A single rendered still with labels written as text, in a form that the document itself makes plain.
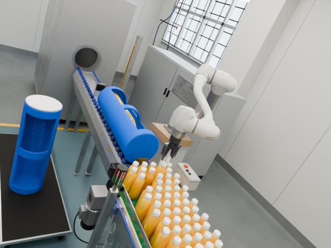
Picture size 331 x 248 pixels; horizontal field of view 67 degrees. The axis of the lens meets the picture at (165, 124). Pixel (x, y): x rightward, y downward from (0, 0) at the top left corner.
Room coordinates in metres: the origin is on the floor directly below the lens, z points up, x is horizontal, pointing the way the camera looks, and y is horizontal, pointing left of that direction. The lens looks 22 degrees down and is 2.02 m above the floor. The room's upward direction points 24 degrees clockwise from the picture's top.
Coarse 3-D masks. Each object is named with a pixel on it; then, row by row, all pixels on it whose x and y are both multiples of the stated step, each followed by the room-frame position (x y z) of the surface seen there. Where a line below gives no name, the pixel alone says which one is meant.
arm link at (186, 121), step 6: (186, 108) 1.51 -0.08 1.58; (192, 108) 1.54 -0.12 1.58; (180, 114) 1.50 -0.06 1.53; (186, 114) 1.48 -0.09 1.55; (192, 114) 1.49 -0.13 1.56; (180, 120) 1.48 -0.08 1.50; (186, 120) 1.47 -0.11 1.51; (192, 120) 1.48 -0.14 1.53; (198, 120) 1.51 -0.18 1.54; (174, 126) 1.51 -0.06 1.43; (180, 126) 1.48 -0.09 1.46; (186, 126) 1.47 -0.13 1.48; (192, 126) 1.47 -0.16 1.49; (192, 132) 1.49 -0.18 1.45
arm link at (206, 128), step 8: (200, 80) 1.87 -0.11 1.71; (200, 88) 1.81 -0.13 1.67; (200, 96) 1.74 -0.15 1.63; (200, 104) 1.70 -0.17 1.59; (208, 112) 1.63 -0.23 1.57; (200, 120) 1.52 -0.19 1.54; (208, 120) 1.54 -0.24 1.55; (200, 128) 1.47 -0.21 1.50; (208, 128) 1.48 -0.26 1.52; (216, 128) 1.50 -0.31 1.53; (200, 136) 1.48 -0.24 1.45; (208, 136) 1.47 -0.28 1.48; (216, 136) 1.48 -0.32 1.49
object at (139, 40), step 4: (140, 36) 3.04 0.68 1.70; (136, 40) 3.00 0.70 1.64; (140, 40) 3.01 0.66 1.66; (136, 44) 2.99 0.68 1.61; (140, 44) 3.02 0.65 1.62; (136, 48) 3.00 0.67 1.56; (132, 52) 3.00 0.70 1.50; (136, 52) 3.01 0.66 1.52; (132, 56) 2.99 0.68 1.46; (136, 56) 3.02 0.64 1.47; (132, 60) 3.00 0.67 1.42; (128, 64) 3.00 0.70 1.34; (132, 64) 3.01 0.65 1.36; (128, 68) 2.99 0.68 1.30; (128, 72) 3.00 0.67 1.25; (124, 76) 3.00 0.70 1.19; (128, 76) 3.01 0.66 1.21; (124, 80) 2.99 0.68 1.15; (128, 80) 3.02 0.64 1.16; (124, 84) 3.00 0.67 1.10; (120, 88) 3.00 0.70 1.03; (124, 88) 3.01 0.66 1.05
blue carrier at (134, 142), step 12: (108, 96) 2.16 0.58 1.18; (120, 96) 2.41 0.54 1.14; (108, 108) 2.02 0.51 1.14; (120, 108) 1.96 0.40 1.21; (132, 108) 2.01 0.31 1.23; (108, 120) 1.94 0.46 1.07; (120, 120) 1.82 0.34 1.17; (120, 132) 1.72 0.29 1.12; (132, 132) 1.66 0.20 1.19; (144, 132) 1.67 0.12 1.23; (120, 144) 1.67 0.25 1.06; (132, 144) 1.62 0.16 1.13; (144, 144) 1.67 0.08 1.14; (156, 144) 1.73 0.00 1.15; (132, 156) 1.64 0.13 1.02; (144, 156) 1.70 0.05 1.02
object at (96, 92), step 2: (98, 84) 2.66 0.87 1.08; (100, 84) 2.69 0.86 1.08; (102, 84) 2.71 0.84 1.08; (104, 84) 2.73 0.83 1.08; (96, 86) 2.67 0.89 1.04; (98, 86) 2.66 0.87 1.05; (100, 86) 2.68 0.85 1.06; (102, 86) 2.69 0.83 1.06; (104, 86) 2.71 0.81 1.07; (96, 88) 2.67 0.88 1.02; (98, 88) 2.67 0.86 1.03; (100, 88) 2.68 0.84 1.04; (102, 88) 2.70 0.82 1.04; (104, 88) 2.71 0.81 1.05; (96, 90) 2.67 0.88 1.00; (98, 90) 2.67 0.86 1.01; (100, 90) 2.69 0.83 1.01; (94, 92) 2.67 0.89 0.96; (96, 92) 2.68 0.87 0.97; (98, 92) 2.69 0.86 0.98; (94, 94) 2.67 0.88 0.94; (96, 94) 2.68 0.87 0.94; (98, 94) 2.70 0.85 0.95
